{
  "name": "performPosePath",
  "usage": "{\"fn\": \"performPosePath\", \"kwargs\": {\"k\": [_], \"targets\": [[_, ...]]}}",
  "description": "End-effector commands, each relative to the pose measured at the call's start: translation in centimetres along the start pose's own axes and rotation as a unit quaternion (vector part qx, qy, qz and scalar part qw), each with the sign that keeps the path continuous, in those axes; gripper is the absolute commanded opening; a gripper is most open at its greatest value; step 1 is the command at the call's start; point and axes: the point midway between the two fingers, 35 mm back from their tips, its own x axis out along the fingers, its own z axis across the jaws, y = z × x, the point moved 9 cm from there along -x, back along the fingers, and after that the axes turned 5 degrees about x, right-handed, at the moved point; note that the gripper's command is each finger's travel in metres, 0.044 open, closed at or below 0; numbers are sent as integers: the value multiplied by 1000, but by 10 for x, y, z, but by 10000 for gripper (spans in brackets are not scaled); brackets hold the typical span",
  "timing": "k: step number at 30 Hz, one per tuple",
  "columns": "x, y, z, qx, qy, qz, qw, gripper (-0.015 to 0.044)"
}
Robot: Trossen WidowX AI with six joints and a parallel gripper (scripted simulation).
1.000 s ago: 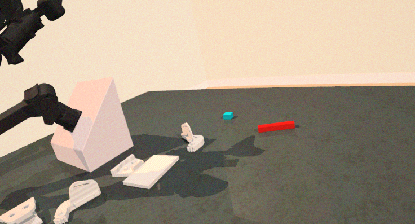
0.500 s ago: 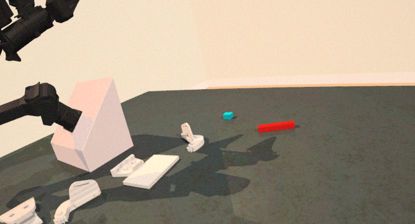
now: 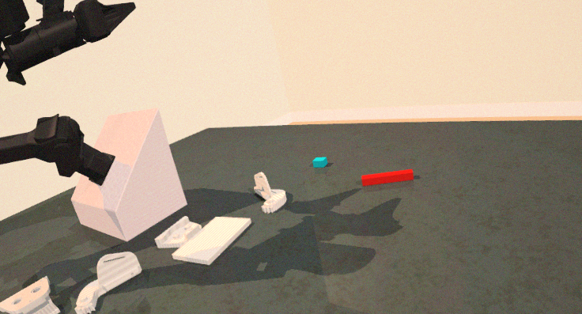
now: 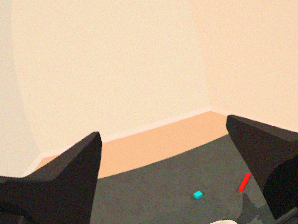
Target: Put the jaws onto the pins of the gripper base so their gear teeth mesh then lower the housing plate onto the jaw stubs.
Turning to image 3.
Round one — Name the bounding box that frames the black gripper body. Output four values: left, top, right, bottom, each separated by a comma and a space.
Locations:
33, 0, 108, 59

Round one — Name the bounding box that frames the small cyan block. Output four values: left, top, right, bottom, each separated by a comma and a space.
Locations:
312, 157, 327, 168

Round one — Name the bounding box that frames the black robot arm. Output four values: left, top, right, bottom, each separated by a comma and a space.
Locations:
0, 0, 115, 186

